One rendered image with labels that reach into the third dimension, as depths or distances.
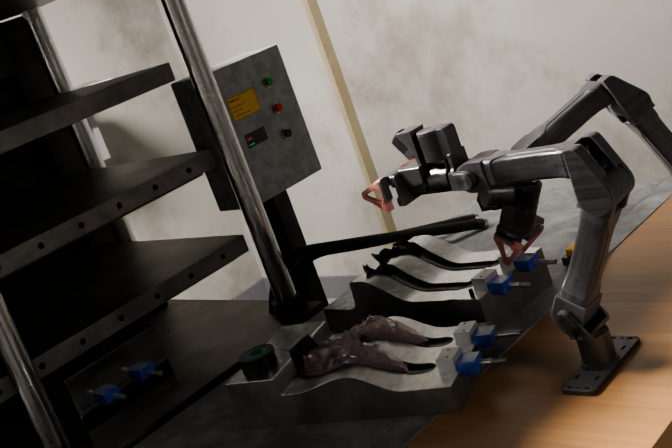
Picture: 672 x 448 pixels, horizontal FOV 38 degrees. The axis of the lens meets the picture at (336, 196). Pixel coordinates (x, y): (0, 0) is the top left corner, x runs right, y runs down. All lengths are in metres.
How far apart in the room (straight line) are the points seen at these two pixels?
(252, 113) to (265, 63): 0.16
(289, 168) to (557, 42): 1.38
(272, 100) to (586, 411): 1.48
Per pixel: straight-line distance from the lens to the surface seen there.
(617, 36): 3.76
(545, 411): 1.82
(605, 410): 1.78
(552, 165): 1.73
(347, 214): 4.86
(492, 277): 2.17
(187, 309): 3.15
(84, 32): 5.04
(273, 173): 2.86
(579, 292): 1.81
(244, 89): 2.83
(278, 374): 2.06
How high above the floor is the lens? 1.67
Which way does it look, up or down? 13 degrees down
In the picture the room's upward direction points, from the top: 20 degrees counter-clockwise
